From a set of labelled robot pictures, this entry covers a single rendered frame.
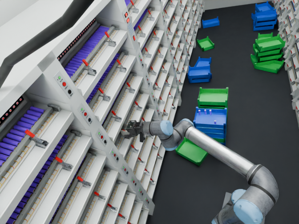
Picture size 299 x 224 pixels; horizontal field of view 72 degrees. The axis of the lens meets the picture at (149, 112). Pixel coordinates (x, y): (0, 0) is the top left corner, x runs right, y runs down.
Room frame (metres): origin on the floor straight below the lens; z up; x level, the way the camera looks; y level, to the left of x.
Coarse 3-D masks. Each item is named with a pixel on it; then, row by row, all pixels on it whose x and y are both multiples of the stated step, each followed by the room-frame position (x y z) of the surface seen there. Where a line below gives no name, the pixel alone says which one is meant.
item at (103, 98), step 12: (120, 48) 1.37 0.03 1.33; (120, 60) 1.27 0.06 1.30; (132, 60) 1.28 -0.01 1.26; (108, 72) 1.16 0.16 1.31; (120, 72) 1.17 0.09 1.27; (96, 84) 1.06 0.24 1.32; (108, 84) 1.08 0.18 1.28; (120, 84) 1.07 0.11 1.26; (96, 96) 0.96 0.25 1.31; (108, 96) 0.96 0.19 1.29; (96, 108) 0.90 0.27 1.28; (108, 108) 0.91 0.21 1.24
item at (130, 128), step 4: (132, 120) 0.95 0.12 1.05; (128, 124) 0.93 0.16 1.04; (132, 124) 0.91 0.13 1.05; (136, 124) 0.90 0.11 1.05; (140, 124) 0.88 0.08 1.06; (128, 128) 0.89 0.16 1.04; (132, 128) 0.88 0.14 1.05; (136, 128) 0.88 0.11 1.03; (140, 128) 0.87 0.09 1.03; (132, 132) 0.89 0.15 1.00; (136, 132) 0.88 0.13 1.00
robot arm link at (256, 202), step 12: (252, 192) 0.31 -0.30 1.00; (264, 192) 0.29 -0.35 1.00; (240, 204) 0.28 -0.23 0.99; (252, 204) 0.26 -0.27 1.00; (264, 204) 0.25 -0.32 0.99; (216, 216) 0.43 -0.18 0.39; (228, 216) 0.33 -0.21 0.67; (240, 216) 0.25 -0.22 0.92; (252, 216) 0.22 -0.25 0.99; (264, 216) 0.21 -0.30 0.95
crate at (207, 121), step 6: (198, 108) 1.43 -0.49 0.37; (204, 108) 1.41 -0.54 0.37; (198, 114) 1.40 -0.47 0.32; (204, 114) 1.38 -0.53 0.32; (216, 114) 1.32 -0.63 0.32; (222, 114) 1.29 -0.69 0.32; (198, 120) 1.33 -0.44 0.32; (204, 120) 1.30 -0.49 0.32; (210, 120) 1.27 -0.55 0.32; (216, 120) 1.25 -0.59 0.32; (222, 120) 1.22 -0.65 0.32; (198, 126) 1.25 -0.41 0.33; (204, 126) 1.22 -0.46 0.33; (210, 126) 1.19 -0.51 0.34; (216, 126) 1.17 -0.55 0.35; (222, 126) 1.14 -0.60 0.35
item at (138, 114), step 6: (138, 90) 1.35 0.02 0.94; (144, 90) 1.34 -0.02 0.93; (138, 96) 1.32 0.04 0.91; (144, 96) 1.31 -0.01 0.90; (144, 102) 1.25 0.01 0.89; (144, 108) 1.22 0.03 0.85; (138, 114) 1.14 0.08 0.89; (138, 120) 1.08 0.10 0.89; (120, 138) 0.96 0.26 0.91; (132, 138) 0.96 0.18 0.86; (126, 144) 0.90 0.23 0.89; (120, 150) 0.87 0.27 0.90; (126, 150) 0.86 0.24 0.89
